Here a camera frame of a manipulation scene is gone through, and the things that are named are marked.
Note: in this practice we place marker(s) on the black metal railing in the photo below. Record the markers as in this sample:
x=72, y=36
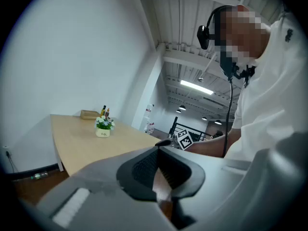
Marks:
x=187, y=130

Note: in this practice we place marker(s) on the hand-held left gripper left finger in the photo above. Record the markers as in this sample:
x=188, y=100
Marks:
x=96, y=189

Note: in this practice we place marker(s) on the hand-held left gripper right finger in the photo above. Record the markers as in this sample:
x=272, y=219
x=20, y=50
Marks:
x=207, y=184

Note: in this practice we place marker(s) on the red sauce bottle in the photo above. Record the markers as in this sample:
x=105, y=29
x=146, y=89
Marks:
x=107, y=113

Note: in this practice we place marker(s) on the rectangular ceiling light panel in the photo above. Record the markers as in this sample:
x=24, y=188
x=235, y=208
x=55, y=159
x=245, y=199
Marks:
x=196, y=87

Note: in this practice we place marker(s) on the person's right forearm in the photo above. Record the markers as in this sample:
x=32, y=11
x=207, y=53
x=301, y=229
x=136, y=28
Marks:
x=211, y=145

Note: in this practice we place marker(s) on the wooden tray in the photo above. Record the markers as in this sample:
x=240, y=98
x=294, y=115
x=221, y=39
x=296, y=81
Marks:
x=87, y=115

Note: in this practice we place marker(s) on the black head-worn camera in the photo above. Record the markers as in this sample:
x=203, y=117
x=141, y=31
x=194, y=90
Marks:
x=203, y=36

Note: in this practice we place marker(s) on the light wooden table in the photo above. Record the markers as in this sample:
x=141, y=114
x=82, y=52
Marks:
x=79, y=141

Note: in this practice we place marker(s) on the clear plastic bottle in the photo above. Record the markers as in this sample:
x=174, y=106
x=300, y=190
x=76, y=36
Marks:
x=39, y=175

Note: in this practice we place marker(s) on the white pot with flowers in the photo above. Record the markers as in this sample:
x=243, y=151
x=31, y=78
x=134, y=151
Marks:
x=103, y=131

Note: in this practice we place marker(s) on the white shelf unit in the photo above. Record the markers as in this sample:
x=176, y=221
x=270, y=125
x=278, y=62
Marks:
x=149, y=119

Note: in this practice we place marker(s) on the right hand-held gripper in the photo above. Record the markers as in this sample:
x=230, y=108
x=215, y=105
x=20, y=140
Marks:
x=185, y=141

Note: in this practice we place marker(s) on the olive oil bottle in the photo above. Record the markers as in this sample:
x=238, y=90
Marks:
x=103, y=111

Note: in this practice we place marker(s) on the white wall socket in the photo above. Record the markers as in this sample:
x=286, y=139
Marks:
x=7, y=150

